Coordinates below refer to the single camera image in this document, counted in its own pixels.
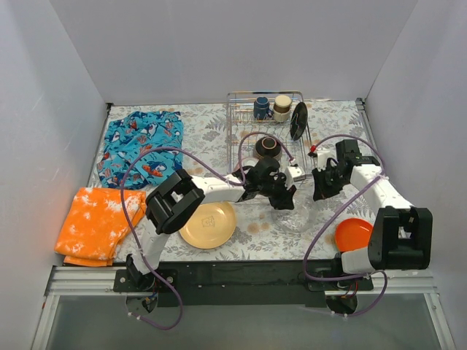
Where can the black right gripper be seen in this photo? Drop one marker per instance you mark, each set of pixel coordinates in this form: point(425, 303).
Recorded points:
point(326, 180)

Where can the floral patterned bowl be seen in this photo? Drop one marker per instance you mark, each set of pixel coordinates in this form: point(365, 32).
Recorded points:
point(246, 163)

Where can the aluminium frame rail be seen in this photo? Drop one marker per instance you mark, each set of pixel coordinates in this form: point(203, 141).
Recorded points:
point(80, 281)

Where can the chrome wire dish rack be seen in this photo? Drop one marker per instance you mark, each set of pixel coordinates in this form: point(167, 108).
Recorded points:
point(243, 129)

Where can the dark blue mug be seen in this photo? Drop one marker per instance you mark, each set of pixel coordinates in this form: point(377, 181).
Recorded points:
point(262, 109)

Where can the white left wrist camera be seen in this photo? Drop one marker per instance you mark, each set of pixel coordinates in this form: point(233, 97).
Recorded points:
point(293, 174)

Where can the beige and brown mug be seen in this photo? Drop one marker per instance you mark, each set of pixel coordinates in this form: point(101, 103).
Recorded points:
point(281, 108)

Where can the brown rimmed cream bowl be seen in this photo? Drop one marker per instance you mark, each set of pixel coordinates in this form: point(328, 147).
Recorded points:
point(267, 147)

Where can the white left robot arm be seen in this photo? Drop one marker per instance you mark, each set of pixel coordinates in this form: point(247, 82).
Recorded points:
point(170, 206)

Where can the orange plate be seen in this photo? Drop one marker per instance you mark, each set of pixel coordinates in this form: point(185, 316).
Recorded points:
point(352, 234)

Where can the orange tie-dye cloth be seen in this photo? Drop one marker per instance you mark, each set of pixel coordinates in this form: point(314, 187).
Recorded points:
point(96, 225)

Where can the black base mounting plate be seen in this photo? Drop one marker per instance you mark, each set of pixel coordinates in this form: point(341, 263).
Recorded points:
point(240, 283)

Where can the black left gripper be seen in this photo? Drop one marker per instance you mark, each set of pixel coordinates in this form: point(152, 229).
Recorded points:
point(279, 193)

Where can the beige bear plate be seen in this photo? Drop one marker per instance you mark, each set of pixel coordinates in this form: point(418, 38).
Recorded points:
point(210, 226)

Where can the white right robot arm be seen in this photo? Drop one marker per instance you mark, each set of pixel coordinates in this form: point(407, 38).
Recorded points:
point(402, 233)

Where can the clear ribbed glass plate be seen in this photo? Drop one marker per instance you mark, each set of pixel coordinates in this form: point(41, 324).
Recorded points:
point(300, 218)

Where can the floral tablecloth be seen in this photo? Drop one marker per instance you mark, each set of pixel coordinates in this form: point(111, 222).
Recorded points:
point(256, 237)

